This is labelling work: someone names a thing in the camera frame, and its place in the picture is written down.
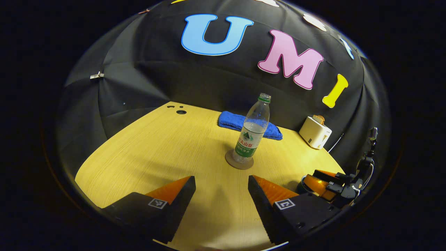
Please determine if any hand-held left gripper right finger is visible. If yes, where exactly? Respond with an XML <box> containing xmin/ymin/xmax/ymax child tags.
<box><xmin>248</xmin><ymin>175</ymin><xmax>344</xmax><ymax>245</ymax></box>

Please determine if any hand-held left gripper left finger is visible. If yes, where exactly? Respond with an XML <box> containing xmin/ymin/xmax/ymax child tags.
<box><xmin>101</xmin><ymin>176</ymin><xmax>197</xmax><ymax>244</ymax></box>

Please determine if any round brown coaster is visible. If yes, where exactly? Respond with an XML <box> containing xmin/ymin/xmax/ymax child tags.
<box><xmin>225</xmin><ymin>149</ymin><xmax>254</xmax><ymax>170</ymax></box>

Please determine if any clear plastic water bottle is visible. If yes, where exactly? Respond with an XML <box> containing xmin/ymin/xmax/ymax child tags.
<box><xmin>232</xmin><ymin>93</ymin><xmax>272</xmax><ymax>166</ymax></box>

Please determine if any white toaster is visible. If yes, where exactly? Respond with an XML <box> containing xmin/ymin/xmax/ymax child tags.
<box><xmin>299</xmin><ymin>116</ymin><xmax>332</xmax><ymax>150</ymax></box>

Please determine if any blue towel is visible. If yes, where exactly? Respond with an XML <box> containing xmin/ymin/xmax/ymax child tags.
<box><xmin>218</xmin><ymin>111</ymin><xmax>283</xmax><ymax>141</ymax></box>

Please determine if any black backdrop cloth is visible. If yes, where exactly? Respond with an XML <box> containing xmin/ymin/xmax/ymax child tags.
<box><xmin>56</xmin><ymin>0</ymin><xmax>391</xmax><ymax>178</ymax></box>

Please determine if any white toaster cable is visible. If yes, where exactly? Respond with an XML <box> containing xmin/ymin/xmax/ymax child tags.
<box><xmin>328</xmin><ymin>132</ymin><xmax>345</xmax><ymax>153</ymax></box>

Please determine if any black camera stand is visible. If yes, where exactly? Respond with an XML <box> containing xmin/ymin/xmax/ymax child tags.
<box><xmin>355</xmin><ymin>127</ymin><xmax>379</xmax><ymax>182</ymax></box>

